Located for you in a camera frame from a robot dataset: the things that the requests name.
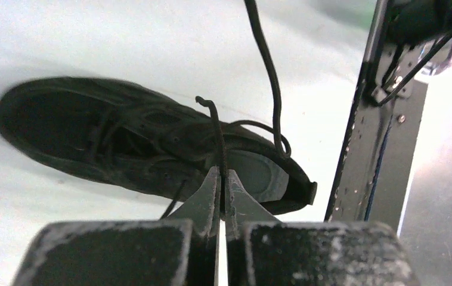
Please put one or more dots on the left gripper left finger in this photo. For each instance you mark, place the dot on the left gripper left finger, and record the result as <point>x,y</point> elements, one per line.
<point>181,249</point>

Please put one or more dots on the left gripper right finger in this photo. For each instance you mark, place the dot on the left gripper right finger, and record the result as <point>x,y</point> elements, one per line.
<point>265,251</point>

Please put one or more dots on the black shoelace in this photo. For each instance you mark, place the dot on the black shoelace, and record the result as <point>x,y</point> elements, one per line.
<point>281,146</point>

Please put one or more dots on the black sneaker shoe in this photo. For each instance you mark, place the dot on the black sneaker shoe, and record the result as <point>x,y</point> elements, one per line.
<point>120,133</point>

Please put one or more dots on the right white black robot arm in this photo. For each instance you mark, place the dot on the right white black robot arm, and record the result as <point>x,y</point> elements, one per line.
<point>413,23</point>

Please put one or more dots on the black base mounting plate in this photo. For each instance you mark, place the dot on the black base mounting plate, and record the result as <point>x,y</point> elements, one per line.
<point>374,172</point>

